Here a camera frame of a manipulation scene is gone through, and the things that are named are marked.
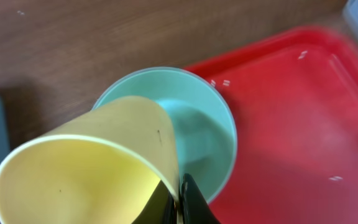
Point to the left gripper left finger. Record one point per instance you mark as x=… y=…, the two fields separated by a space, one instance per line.
x=160 y=208

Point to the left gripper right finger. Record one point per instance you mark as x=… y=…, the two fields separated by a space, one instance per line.
x=194 y=207

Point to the yellow plastic cup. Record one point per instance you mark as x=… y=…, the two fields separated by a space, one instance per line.
x=101 y=167

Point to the small green bowl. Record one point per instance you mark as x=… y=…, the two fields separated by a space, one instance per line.
x=204 y=127

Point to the red plastic serving tray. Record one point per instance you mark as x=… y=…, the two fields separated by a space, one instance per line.
x=294 y=98

